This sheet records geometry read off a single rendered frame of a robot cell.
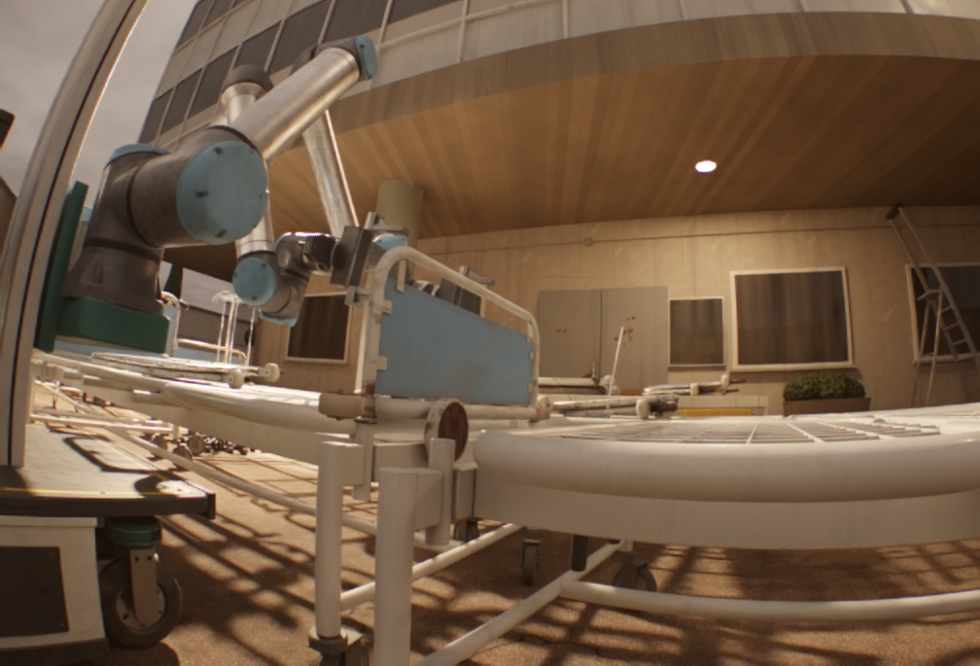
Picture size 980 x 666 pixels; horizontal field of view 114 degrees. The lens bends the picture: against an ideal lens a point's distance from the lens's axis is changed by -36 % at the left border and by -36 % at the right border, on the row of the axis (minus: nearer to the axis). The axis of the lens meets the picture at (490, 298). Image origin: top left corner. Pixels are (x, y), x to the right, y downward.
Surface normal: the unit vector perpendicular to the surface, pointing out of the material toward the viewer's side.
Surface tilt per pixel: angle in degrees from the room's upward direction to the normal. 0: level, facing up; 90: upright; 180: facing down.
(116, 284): 70
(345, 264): 90
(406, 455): 90
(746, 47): 90
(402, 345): 90
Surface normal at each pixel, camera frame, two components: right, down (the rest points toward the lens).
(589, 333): -0.41, -0.22
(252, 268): 0.07, -0.13
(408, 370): 0.90, -0.04
